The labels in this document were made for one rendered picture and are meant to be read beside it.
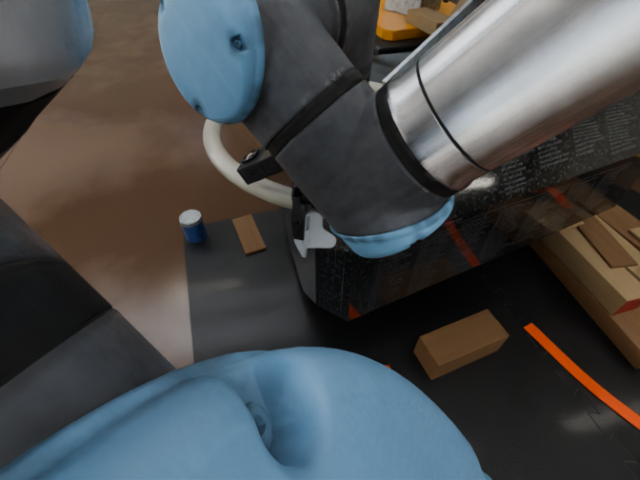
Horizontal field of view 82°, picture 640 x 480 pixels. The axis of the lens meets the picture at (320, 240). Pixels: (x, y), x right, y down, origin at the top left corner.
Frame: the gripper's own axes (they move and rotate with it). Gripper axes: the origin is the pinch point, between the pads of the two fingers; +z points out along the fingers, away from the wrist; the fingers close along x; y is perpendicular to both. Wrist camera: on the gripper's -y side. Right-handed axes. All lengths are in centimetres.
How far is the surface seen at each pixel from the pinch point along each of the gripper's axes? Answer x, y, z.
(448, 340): 37, 43, 73
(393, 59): 85, 5, 0
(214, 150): 6.5, -16.8, -8.5
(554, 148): 70, 56, 13
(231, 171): 2.2, -12.0, -8.3
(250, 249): 68, -45, 85
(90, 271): 40, -111, 92
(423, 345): 34, 35, 75
